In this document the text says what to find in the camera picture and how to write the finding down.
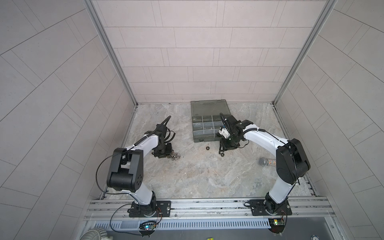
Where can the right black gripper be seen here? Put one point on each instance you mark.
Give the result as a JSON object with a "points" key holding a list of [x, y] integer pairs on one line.
{"points": [[224, 146]]}

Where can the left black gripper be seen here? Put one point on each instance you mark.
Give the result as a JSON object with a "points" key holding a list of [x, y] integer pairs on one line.
{"points": [[168, 151]]}

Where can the grey compartment organizer box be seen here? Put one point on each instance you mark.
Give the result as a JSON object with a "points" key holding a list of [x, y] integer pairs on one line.
{"points": [[206, 120]]}

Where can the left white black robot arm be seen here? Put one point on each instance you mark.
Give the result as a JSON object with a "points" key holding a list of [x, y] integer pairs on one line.
{"points": [[126, 172]]}

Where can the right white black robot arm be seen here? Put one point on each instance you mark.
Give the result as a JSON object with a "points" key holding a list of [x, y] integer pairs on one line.
{"points": [[291, 160]]}

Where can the silver nuts pile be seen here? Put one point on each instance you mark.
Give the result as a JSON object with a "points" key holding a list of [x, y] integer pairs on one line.
{"points": [[175, 156]]}

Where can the glitter tube with cap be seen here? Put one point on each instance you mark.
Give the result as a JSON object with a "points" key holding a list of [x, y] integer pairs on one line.
{"points": [[267, 162]]}

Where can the left controller board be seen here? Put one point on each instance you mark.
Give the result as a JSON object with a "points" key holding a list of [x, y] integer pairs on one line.
{"points": [[147, 228]]}

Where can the controller board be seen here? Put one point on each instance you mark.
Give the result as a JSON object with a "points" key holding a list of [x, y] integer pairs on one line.
{"points": [[277, 225], [147, 228]]}

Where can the right controller board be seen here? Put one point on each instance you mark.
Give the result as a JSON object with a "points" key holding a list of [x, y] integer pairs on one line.
{"points": [[277, 225]]}

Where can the white fan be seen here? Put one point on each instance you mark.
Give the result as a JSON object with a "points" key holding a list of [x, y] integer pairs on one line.
{"points": [[96, 234]]}

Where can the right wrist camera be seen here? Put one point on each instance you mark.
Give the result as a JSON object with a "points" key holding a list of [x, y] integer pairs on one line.
{"points": [[223, 132]]}

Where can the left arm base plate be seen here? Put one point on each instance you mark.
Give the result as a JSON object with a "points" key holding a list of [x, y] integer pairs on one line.
{"points": [[160, 208]]}

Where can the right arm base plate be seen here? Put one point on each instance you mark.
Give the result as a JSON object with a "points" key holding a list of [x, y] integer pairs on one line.
{"points": [[268, 208]]}

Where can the aluminium rail frame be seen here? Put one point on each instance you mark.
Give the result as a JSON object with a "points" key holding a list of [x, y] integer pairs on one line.
{"points": [[222, 208]]}

